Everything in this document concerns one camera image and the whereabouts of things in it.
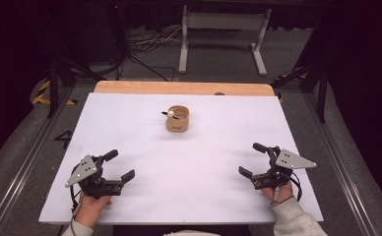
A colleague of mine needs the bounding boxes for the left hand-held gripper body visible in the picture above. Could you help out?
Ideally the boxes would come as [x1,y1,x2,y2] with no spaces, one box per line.
[64,154,125,200]

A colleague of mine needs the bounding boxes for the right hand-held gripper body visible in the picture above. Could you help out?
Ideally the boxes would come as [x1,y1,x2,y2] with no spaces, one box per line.
[251,146,318,191]

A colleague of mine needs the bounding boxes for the black pen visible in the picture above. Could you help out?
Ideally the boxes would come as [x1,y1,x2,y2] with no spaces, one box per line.
[160,111,181,121]

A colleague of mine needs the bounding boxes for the round wooden pen holder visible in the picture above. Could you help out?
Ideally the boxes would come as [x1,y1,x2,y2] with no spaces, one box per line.
[164,104,190,134]

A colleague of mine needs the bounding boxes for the person's right hand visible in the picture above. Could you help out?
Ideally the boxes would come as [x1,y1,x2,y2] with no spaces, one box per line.
[261,181,294,206]

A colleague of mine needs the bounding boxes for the person's left hand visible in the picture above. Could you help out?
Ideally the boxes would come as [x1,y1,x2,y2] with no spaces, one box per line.
[75,192,113,229]

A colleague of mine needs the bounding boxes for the black floor tape marks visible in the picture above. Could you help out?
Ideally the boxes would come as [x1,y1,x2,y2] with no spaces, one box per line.
[54,130,74,150]

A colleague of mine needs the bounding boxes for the white board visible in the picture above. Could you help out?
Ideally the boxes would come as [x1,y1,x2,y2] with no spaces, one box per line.
[38,92,325,225]

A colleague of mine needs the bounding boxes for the yellow black floor tape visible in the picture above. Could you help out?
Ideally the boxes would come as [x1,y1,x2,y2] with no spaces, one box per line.
[31,80,79,106]
[274,67,309,82]

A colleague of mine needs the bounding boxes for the person's torso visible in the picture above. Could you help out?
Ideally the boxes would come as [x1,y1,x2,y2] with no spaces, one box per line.
[162,229,223,236]

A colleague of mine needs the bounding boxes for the black metal stand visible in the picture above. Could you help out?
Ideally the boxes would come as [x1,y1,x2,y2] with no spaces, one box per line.
[271,58,329,124]

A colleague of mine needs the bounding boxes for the wooden table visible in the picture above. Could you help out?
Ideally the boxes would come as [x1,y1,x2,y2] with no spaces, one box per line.
[94,80,276,97]

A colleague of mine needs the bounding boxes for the white metal stand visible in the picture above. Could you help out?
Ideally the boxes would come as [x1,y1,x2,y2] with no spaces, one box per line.
[177,4,273,77]

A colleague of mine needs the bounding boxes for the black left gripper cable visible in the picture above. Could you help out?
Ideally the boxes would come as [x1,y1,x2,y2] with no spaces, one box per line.
[68,185,83,236]

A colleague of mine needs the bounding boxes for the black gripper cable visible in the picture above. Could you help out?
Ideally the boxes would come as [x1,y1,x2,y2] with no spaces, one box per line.
[288,171,303,202]
[68,185,83,236]

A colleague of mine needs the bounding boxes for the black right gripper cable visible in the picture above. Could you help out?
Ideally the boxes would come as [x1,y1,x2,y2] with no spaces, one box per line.
[288,171,303,202]

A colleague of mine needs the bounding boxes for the aluminium floor rail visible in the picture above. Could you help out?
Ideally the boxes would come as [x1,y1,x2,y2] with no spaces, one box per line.
[301,92,381,236]
[0,87,76,236]

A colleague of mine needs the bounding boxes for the bundle of floor cables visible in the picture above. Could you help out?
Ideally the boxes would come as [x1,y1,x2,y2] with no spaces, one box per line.
[126,25,184,83]

